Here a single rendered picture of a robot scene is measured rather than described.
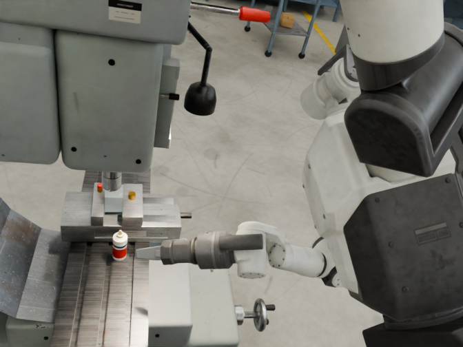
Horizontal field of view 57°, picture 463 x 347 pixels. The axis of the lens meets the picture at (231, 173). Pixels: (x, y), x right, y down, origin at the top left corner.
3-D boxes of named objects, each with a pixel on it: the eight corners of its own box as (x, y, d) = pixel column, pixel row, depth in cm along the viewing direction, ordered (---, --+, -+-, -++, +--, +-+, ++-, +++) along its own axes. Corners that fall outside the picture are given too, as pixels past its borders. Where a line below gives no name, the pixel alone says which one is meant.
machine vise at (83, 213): (176, 208, 145) (179, 184, 139) (179, 242, 134) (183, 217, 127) (67, 206, 136) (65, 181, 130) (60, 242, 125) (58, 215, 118)
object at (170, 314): (182, 257, 155) (187, 235, 148) (188, 348, 128) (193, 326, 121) (36, 255, 143) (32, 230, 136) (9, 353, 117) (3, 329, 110)
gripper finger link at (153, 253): (136, 246, 98) (162, 246, 97) (136, 260, 97) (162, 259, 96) (134, 247, 96) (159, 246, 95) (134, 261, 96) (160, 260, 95)
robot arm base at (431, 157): (473, 110, 56) (391, 82, 62) (508, 34, 46) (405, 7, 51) (424, 195, 51) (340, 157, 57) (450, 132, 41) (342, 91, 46)
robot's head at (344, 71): (340, 114, 76) (340, 78, 79) (373, 91, 68) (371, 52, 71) (310, 105, 74) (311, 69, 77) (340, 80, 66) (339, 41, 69)
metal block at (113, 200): (122, 199, 132) (123, 184, 129) (122, 212, 128) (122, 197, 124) (105, 198, 131) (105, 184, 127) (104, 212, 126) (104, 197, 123)
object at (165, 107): (169, 139, 102) (179, 58, 90) (169, 149, 99) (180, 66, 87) (152, 138, 101) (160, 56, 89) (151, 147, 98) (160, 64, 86)
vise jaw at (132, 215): (141, 193, 138) (142, 184, 135) (142, 226, 127) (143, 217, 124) (122, 192, 136) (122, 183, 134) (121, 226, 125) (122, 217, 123)
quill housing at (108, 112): (151, 129, 110) (164, 4, 90) (151, 180, 94) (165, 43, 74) (74, 122, 105) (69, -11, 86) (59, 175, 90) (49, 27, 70)
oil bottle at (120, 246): (126, 250, 127) (128, 225, 121) (125, 261, 124) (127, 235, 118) (112, 250, 126) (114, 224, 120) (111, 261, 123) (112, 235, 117)
